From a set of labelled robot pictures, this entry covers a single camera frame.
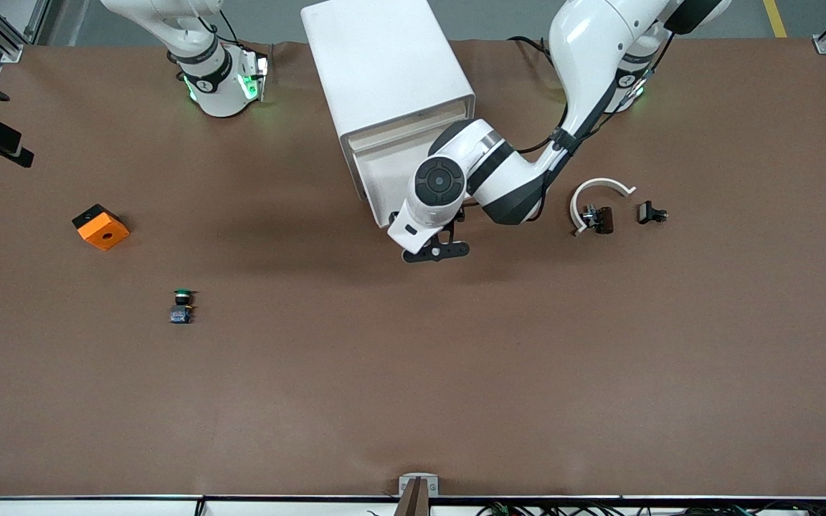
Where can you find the grey bracket with brown post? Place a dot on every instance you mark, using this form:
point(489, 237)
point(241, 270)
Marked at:
point(416, 502)

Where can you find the white curved plastic part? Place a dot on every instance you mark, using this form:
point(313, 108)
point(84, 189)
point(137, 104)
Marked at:
point(601, 181)

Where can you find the orange box with hole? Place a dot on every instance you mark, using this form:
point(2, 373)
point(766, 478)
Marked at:
point(105, 233)

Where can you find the green push button switch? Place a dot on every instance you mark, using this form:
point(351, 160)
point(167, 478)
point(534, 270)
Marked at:
point(181, 314)

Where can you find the small dark brown component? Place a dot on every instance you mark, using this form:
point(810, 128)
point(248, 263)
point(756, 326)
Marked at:
point(604, 220)

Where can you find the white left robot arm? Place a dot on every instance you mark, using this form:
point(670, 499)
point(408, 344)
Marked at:
point(592, 50)

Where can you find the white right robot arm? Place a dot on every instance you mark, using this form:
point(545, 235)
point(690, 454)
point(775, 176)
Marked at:
point(205, 93)

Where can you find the cream cabinet drawer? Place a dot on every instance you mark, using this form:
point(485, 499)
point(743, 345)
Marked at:
point(384, 186)
point(384, 132)

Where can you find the large table cover sheet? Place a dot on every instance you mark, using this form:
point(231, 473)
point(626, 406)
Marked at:
point(413, 358)

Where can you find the small black clip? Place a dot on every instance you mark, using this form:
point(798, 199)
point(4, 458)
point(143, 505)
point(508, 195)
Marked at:
point(646, 212)

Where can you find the white drawer cabinet shell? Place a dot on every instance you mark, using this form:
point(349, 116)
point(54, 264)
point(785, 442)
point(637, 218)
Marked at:
point(377, 57)

